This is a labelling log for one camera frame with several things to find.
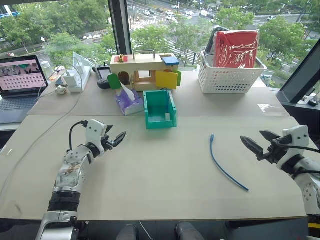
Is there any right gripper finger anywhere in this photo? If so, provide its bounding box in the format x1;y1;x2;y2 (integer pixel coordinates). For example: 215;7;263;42
240;135;265;162
259;130;281;145

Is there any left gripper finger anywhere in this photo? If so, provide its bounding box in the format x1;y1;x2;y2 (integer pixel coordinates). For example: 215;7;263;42
104;124;115;138
111;131;128;149

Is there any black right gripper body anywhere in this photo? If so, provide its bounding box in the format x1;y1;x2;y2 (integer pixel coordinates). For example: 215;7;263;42
265;138;288;165

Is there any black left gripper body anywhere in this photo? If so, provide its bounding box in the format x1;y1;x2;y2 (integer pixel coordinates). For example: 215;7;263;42
101;134;118;152

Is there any clear plastic bag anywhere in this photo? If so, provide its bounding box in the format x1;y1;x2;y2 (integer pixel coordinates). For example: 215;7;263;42
257;102;286;117

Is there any purple tissue pack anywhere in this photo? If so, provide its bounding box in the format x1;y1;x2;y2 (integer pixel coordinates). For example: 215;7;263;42
114;81;145;117

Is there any green plastic bin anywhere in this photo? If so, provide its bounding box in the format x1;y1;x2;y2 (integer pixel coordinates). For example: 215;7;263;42
142;89;178;130

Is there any rounded green box door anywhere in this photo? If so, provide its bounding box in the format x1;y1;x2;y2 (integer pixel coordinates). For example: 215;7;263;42
107;73;122;90

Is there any white power adapter box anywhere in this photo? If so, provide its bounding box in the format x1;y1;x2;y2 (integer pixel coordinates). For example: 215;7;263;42
65;66;92;94

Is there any black remote controller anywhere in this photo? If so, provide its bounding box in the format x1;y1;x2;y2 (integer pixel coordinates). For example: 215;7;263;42
95;62;113;90

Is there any white power adapter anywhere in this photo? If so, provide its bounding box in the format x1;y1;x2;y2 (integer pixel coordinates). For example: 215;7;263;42
63;74;81;88

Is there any white perforated plastic basket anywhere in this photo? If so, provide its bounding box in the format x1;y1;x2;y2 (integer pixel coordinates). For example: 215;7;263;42
198;50;268;95

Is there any wooden lock box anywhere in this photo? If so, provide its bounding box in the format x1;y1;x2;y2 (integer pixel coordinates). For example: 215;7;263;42
109;49;183;92

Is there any black monitor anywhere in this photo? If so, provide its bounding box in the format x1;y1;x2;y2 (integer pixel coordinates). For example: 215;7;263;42
275;37;320;105

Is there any clear triangular plastic stand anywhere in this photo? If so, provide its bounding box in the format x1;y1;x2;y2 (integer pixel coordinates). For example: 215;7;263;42
72;51;92;76

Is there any yellow box door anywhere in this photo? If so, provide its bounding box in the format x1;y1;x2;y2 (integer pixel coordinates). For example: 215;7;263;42
155;70;179;89

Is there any blue box lid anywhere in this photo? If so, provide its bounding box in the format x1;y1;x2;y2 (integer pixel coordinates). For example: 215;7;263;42
160;55;180;67

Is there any red bag in plastic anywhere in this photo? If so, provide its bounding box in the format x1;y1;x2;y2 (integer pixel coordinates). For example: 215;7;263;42
212;29;260;69

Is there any grey laptop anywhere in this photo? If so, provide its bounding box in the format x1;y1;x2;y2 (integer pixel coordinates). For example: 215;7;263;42
0;55;50;125

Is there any black item behind bag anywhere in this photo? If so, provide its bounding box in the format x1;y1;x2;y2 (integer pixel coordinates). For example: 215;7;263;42
204;25;231;55

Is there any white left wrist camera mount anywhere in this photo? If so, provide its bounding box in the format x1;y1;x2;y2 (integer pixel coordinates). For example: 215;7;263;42
84;119;108;155

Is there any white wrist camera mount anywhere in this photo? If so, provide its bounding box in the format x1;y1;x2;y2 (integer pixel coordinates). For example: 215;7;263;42
84;119;108;155
276;124;311;171

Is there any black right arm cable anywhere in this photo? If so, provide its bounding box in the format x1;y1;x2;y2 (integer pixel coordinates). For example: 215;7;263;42
279;141;320;154

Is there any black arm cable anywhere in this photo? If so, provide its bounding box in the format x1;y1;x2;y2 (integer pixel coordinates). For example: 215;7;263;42
279;141;320;154
68;120;89;152

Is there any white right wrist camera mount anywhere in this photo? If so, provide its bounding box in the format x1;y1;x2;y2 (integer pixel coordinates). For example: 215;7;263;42
276;124;311;171

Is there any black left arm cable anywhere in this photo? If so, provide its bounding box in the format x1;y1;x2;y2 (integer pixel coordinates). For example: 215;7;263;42
68;120;89;152

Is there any blue cable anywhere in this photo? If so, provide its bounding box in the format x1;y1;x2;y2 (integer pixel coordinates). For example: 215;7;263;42
209;133;250;193

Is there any long white cable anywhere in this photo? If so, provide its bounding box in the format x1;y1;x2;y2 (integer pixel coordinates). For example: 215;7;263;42
0;63;85;201

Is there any white laptop charging cable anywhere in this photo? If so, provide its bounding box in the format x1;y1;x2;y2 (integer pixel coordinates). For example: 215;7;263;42
36;63;76;99

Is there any dark window frame pillar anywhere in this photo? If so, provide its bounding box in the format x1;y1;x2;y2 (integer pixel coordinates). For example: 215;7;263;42
107;0;133;62

